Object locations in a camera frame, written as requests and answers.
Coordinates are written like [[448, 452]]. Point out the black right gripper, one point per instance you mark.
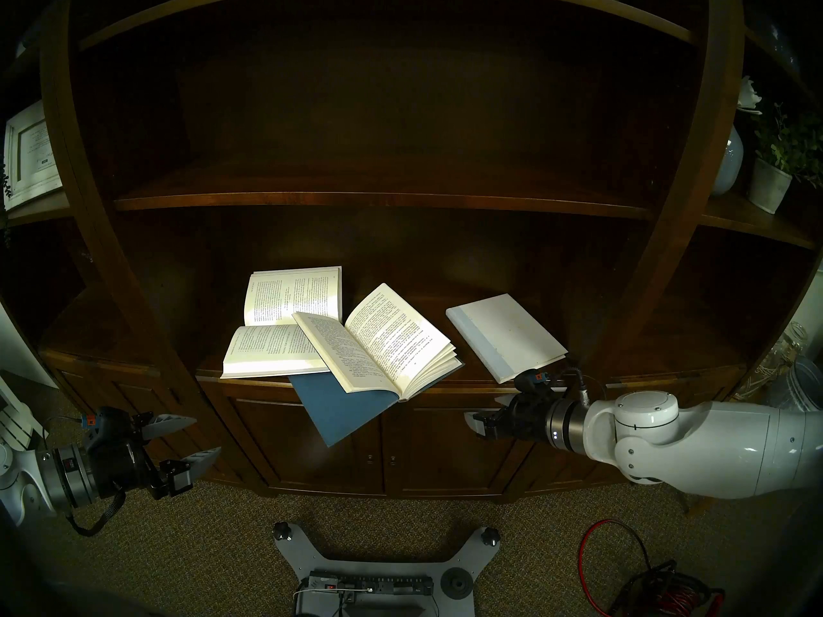
[[527, 420]]

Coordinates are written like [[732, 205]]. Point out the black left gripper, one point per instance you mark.
[[125, 468]]

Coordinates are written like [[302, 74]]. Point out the blue hardcover book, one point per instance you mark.
[[386, 339]]

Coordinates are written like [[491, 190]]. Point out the white paperback with ink drawing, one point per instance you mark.
[[276, 301]]

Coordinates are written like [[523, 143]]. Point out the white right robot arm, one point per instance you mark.
[[707, 448]]

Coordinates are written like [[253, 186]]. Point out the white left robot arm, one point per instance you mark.
[[64, 481]]

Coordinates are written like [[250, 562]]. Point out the white book pale blue spine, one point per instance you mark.
[[508, 333]]

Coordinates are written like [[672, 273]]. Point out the black star knob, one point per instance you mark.
[[281, 531], [491, 535]]

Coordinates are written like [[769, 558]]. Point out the white slatted side table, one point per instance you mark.
[[16, 423]]

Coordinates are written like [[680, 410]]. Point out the black round disc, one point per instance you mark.
[[456, 585]]

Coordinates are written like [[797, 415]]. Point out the black power strip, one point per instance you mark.
[[386, 583]]

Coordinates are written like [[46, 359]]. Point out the clear glass jar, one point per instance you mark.
[[784, 352]]

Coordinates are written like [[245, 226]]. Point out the dark green leaf sprig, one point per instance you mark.
[[5, 185]]

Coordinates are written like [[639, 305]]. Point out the dark wooden bookshelf cabinet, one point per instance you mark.
[[386, 108]]

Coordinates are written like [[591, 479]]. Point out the white framed certificate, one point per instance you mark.
[[32, 153]]

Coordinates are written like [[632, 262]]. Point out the white ceramic vase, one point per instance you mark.
[[730, 166]]

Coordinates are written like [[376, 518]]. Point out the green plant in white pot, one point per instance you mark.
[[768, 185]]

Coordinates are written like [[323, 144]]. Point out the white artificial flower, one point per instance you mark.
[[748, 95]]

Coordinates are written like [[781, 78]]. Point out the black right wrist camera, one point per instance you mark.
[[533, 381]]

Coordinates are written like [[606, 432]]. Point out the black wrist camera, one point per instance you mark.
[[106, 426], [533, 381]]

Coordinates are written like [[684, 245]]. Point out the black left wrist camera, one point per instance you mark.
[[106, 426]]

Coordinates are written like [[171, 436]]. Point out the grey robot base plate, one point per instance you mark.
[[386, 563]]

